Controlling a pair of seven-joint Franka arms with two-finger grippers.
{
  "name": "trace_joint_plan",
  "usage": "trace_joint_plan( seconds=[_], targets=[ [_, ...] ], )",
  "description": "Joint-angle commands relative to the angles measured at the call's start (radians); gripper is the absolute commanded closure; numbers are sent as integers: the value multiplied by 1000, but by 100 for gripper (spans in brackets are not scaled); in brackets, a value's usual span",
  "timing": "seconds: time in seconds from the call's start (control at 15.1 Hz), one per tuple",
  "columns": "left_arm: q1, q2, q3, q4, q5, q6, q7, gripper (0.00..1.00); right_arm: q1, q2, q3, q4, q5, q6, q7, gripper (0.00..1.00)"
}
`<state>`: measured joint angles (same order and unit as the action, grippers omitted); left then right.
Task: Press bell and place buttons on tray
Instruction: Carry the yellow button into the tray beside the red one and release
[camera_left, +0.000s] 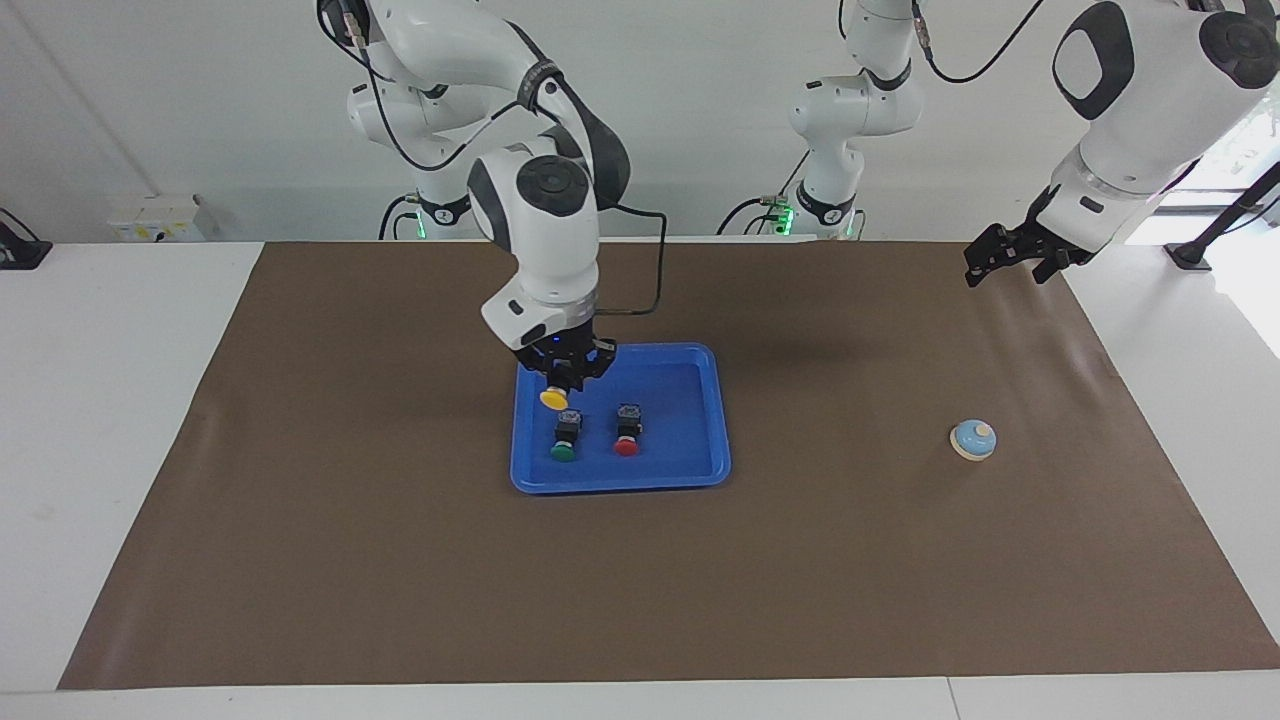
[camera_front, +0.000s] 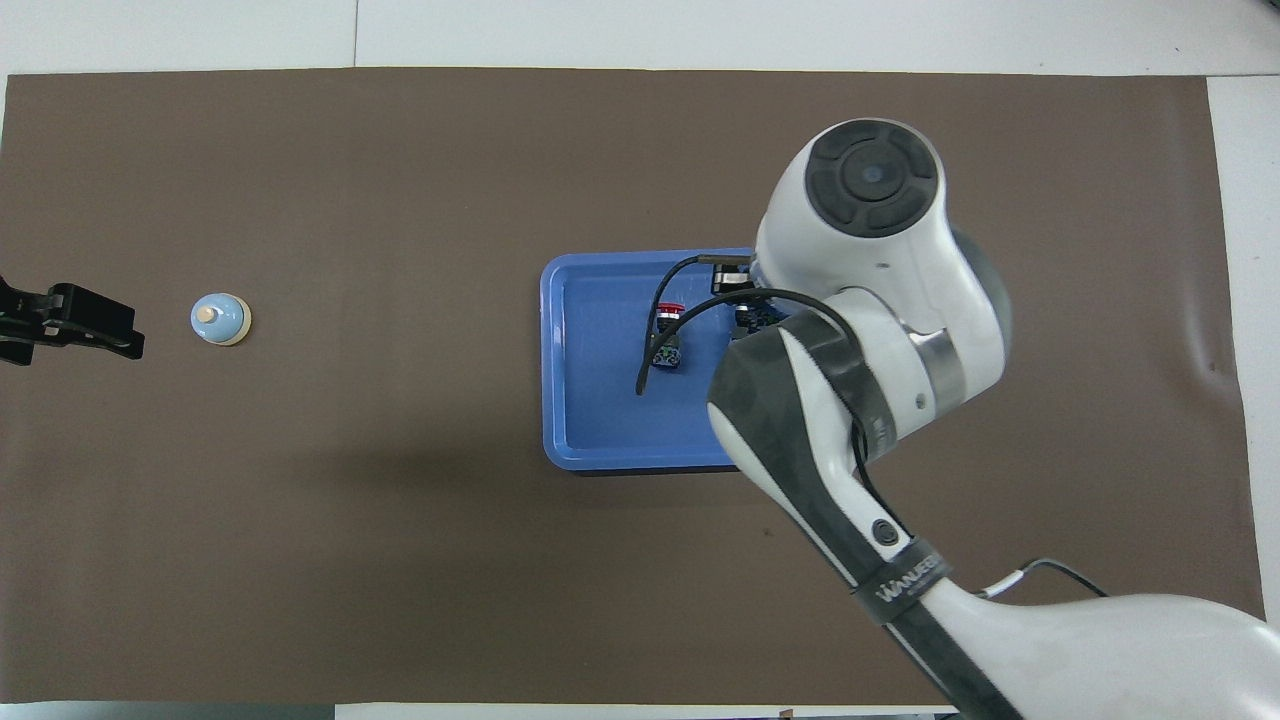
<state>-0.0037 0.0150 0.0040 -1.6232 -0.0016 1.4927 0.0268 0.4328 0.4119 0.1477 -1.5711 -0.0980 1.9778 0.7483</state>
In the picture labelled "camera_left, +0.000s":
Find green push button switch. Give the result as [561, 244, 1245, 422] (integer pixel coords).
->
[549, 407, 587, 463]

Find blue plastic tray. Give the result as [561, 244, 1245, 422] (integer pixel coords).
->
[510, 342, 732, 495]

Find light blue desk bell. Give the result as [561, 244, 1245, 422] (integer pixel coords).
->
[949, 419, 998, 463]

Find black stand leg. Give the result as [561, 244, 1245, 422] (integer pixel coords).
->
[1164, 160, 1280, 274]

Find brown table mat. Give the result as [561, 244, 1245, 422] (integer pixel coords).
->
[57, 240, 1280, 691]

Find black desk device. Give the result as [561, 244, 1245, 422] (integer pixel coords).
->
[0, 206, 54, 272]

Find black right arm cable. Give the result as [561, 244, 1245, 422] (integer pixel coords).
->
[343, 18, 669, 320]

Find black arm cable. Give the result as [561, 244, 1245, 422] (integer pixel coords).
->
[838, 0, 1048, 87]
[343, 18, 669, 320]

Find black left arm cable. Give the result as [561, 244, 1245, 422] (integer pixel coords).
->
[838, 0, 1048, 87]

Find black left base cables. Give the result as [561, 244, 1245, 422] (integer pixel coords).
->
[715, 150, 813, 238]

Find black base cables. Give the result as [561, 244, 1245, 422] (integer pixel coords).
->
[377, 192, 426, 242]
[715, 150, 813, 238]

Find black right base cables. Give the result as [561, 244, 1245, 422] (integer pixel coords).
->
[377, 192, 426, 242]

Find white wall socket box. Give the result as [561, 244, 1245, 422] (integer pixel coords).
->
[105, 194, 208, 244]

